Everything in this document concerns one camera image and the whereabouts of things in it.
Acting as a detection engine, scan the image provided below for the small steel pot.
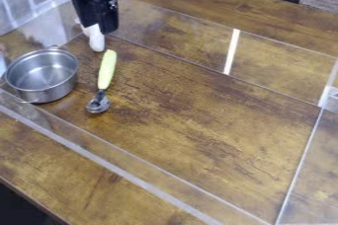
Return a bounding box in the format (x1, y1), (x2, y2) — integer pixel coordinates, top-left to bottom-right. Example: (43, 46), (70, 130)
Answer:
(5, 47), (79, 104)

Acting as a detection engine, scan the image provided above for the white plush toy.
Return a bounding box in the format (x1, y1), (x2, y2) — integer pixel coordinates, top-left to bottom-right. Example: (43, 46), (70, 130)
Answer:
(75, 19), (106, 52)

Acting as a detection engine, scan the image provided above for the green handled metal spoon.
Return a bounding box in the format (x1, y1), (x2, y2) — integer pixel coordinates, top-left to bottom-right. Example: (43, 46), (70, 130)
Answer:
(86, 49), (118, 113)

